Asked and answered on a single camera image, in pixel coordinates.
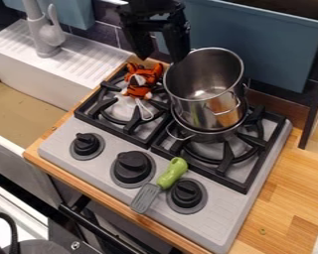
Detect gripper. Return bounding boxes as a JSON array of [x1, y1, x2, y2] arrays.
[[114, 0, 193, 64]]

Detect silver pot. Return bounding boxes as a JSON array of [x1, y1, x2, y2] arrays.
[[161, 47, 252, 144]]

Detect green and grey spatula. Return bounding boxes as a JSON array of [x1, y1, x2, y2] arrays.
[[128, 156, 190, 215]]

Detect orange plush tiger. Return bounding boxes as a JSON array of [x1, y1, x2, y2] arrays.
[[120, 61, 166, 101]]

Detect toy sink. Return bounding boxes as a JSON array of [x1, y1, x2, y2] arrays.
[[0, 19, 135, 210]]

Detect tap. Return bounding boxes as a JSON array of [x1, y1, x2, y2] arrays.
[[21, 0, 68, 60]]

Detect toy stove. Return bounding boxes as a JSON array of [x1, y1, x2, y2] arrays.
[[37, 63, 295, 254]]

